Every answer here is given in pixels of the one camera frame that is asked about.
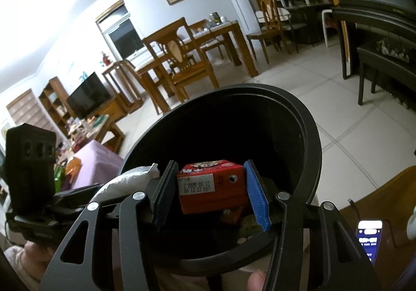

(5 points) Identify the window with roller blind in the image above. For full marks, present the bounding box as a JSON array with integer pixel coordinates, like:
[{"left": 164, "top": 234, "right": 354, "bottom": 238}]
[{"left": 95, "top": 0, "right": 147, "bottom": 62}]

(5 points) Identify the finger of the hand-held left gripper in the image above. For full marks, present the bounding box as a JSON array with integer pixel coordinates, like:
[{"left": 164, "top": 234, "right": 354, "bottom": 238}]
[{"left": 54, "top": 183, "right": 105, "bottom": 203}]

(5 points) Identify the person's left forearm pink sleeve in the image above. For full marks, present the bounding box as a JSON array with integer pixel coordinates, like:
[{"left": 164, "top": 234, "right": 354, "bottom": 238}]
[{"left": 3, "top": 245, "right": 44, "bottom": 291}]

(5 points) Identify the white plastic stool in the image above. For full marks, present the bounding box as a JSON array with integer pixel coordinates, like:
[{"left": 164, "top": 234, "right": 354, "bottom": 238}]
[{"left": 321, "top": 9, "right": 342, "bottom": 47}]

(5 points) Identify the beige slatted window blind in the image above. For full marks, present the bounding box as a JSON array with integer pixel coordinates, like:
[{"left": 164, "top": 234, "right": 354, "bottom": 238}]
[{"left": 6, "top": 89, "right": 43, "bottom": 135}]

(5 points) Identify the smartphone with lit screen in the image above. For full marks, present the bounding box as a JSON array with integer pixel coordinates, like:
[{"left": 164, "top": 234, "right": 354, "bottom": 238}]
[{"left": 357, "top": 219, "right": 384, "bottom": 267}]

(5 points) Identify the person's right hand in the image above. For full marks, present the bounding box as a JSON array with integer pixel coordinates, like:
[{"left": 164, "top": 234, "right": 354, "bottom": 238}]
[{"left": 247, "top": 270, "right": 268, "bottom": 291}]

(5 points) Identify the wooden bookshelf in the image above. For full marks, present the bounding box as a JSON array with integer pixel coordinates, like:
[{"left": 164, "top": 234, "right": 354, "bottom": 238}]
[{"left": 38, "top": 77, "right": 70, "bottom": 135}]

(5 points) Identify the dark piano bench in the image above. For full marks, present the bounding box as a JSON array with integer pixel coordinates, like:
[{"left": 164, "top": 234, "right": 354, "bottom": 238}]
[{"left": 356, "top": 40, "right": 416, "bottom": 106}]

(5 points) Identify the dark desk with shelf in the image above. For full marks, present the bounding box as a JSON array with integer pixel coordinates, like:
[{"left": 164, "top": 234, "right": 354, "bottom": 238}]
[{"left": 276, "top": 0, "right": 332, "bottom": 47}]

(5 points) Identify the wooden dining table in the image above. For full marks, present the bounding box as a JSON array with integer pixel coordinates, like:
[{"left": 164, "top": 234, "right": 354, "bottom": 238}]
[{"left": 135, "top": 19, "right": 259, "bottom": 116}]

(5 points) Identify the red snack wrapper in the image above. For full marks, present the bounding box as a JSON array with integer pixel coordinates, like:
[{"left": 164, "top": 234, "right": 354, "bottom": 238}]
[{"left": 221, "top": 207, "right": 245, "bottom": 225}]

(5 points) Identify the white chair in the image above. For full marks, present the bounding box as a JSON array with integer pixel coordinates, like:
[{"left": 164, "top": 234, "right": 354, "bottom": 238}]
[{"left": 255, "top": 8, "right": 290, "bottom": 31}]

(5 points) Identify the wooden dining chair oval back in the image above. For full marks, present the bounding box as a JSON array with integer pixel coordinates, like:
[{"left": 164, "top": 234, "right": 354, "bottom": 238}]
[{"left": 142, "top": 18, "right": 220, "bottom": 103}]

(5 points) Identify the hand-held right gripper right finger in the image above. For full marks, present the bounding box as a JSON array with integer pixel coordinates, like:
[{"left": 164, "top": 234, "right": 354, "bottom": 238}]
[{"left": 243, "top": 160, "right": 382, "bottom": 291}]

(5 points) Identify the black round trash bin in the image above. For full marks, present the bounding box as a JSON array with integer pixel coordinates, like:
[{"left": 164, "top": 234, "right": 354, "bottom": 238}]
[{"left": 115, "top": 83, "right": 322, "bottom": 275}]

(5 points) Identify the flat screen television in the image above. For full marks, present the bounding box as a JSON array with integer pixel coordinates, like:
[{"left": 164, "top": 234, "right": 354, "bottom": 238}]
[{"left": 66, "top": 72, "right": 111, "bottom": 119}]

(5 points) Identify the cluttered wooden coffee table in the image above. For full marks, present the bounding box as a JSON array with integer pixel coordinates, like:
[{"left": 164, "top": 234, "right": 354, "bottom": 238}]
[{"left": 65, "top": 115, "right": 126, "bottom": 153}]

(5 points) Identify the person's left hand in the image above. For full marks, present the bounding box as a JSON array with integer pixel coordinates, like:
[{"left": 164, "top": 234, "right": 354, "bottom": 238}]
[{"left": 24, "top": 241, "right": 60, "bottom": 279}]

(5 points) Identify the red drink carton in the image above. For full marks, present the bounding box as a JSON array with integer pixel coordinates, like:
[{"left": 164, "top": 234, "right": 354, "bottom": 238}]
[{"left": 176, "top": 161, "right": 248, "bottom": 215}]

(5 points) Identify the wooden dining chair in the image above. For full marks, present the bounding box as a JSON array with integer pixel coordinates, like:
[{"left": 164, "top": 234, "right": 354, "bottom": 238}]
[{"left": 246, "top": 0, "right": 298, "bottom": 64}]

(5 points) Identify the small wooden side table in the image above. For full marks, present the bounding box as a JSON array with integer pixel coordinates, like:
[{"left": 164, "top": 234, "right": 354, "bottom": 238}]
[{"left": 102, "top": 60, "right": 144, "bottom": 114}]

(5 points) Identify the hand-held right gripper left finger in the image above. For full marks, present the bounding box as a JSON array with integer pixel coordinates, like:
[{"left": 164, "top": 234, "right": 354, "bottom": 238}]
[{"left": 38, "top": 160, "right": 179, "bottom": 291}]

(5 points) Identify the wooden television cabinet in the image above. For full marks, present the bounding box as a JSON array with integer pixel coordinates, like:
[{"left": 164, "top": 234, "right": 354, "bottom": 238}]
[{"left": 93, "top": 97, "right": 127, "bottom": 122}]

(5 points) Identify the white plastic packet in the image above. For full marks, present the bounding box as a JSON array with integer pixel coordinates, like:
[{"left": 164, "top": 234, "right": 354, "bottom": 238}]
[{"left": 94, "top": 163, "right": 160, "bottom": 204}]

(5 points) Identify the dark upright piano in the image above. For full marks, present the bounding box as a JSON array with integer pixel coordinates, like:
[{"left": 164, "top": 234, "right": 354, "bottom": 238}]
[{"left": 331, "top": 0, "right": 416, "bottom": 106}]

